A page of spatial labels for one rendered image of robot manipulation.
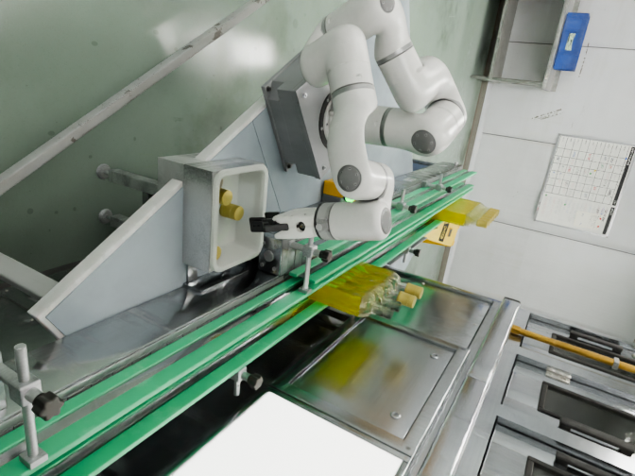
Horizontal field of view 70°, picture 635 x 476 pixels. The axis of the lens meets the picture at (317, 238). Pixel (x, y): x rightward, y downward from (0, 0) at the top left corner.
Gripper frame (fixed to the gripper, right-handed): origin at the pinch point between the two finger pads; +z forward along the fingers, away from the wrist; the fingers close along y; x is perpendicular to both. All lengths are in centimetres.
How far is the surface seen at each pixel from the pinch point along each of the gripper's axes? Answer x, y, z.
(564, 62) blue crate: 62, 546, -27
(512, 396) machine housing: -53, 33, -44
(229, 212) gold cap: 2.7, -1.6, 8.5
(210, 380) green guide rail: -25.7, -22.9, 0.5
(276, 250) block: -9.0, 8.0, 4.4
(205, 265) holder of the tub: -7.1, -11.0, 9.0
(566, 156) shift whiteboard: -51, 605, -26
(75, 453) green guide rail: -25, -48, 4
